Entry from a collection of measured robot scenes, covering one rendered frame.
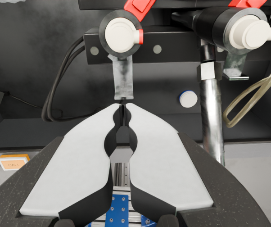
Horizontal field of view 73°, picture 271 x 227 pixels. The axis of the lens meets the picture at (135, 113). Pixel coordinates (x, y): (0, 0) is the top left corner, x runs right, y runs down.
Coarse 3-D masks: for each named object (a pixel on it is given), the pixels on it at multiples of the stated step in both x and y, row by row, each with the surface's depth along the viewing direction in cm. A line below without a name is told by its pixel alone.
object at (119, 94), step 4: (116, 92) 14; (120, 92) 14; (124, 92) 14; (128, 92) 14; (132, 92) 14; (116, 96) 13; (120, 96) 13; (124, 96) 13; (128, 96) 13; (132, 96) 13
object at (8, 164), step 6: (0, 156) 34; (6, 156) 34; (12, 156) 34; (18, 156) 34; (24, 156) 34; (6, 162) 34; (12, 162) 34; (18, 162) 34; (24, 162) 34; (6, 168) 35; (12, 168) 35
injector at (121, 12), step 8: (112, 16) 11; (120, 16) 11; (128, 16) 11; (104, 24) 11; (136, 24) 11; (104, 32) 12; (104, 40) 12; (104, 48) 12; (136, 48) 12; (120, 56) 12
